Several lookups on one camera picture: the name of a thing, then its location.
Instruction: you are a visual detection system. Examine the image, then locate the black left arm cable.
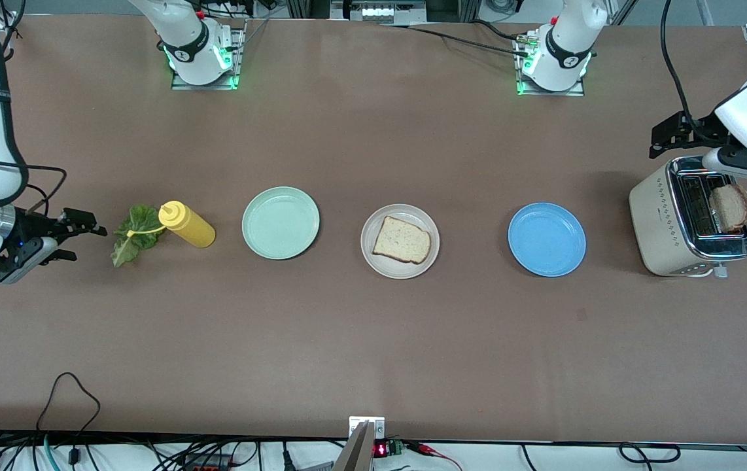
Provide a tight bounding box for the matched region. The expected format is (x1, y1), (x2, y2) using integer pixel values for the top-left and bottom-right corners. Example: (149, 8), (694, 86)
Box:
(660, 0), (701, 128)

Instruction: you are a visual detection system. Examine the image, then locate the long black table cable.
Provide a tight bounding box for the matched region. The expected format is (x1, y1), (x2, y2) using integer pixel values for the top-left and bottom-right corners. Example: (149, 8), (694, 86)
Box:
(379, 23), (532, 56)

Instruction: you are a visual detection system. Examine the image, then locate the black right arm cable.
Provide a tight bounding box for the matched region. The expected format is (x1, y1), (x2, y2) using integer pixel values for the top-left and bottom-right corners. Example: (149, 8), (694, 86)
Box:
(0, 156), (68, 217)

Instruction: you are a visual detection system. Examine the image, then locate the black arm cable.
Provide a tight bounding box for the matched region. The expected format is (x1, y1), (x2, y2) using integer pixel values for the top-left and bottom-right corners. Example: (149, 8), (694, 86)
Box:
(0, 156), (68, 217)
(660, 0), (701, 128)

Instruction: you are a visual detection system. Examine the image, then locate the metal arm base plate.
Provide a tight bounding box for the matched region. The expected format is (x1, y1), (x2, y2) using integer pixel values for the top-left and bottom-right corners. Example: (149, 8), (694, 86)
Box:
(515, 33), (587, 97)
(171, 20), (241, 91)

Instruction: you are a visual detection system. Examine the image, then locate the beige plate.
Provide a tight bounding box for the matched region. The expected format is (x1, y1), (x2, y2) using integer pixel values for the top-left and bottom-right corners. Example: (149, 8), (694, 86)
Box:
(360, 203), (440, 280)

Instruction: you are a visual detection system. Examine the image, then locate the green lettuce leaf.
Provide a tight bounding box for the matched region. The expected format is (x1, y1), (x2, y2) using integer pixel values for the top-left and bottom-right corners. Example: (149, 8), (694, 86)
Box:
(111, 204), (166, 268)

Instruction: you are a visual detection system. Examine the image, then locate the black looped cable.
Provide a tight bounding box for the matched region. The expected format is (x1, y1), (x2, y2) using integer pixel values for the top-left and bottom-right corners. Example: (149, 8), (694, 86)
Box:
(37, 372), (101, 432)

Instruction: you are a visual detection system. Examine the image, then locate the blue plate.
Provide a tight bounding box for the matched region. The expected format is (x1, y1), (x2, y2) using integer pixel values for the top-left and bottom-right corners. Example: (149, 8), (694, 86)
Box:
(508, 202), (587, 277)

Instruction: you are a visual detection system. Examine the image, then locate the black coiled cable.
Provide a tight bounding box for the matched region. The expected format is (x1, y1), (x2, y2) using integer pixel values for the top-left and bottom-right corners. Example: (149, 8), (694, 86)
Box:
(619, 442), (682, 464)

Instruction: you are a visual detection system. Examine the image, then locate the beige chrome toaster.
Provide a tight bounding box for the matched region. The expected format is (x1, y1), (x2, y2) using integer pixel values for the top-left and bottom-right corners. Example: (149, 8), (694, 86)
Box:
(629, 156), (747, 279)

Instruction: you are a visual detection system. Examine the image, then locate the yellow squeeze bottle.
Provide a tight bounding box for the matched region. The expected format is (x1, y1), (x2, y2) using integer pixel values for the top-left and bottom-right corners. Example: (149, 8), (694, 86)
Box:
(126, 201), (217, 249)

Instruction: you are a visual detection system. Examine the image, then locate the metal rack structure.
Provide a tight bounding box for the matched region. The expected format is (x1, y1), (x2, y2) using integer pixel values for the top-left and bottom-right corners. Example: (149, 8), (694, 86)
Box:
(285, 0), (482, 24)

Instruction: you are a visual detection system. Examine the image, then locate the grey aluminium bar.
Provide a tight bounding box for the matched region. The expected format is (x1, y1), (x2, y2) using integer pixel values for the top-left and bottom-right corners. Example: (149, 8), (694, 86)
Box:
(333, 422), (375, 471)

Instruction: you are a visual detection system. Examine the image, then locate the red clip lead cable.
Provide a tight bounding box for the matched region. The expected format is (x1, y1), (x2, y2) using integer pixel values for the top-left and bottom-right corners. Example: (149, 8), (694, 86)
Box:
(406, 442), (464, 471)

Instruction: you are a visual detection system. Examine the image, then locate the bread slice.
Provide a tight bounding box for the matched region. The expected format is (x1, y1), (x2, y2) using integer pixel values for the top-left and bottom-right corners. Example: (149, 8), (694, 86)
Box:
(372, 216), (432, 265)
(708, 184), (747, 234)

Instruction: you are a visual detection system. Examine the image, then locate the short black table cable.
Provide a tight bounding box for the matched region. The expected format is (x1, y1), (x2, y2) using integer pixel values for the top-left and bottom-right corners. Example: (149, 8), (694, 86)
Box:
(472, 20), (521, 43)

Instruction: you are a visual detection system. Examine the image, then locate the metal camera bracket plate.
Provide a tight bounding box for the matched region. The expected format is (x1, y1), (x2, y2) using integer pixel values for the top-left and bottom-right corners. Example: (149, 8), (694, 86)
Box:
(349, 416), (386, 440)

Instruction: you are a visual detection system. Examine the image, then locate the green plate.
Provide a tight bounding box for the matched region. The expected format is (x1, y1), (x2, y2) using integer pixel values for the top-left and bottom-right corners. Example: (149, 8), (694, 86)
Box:
(241, 186), (321, 260)

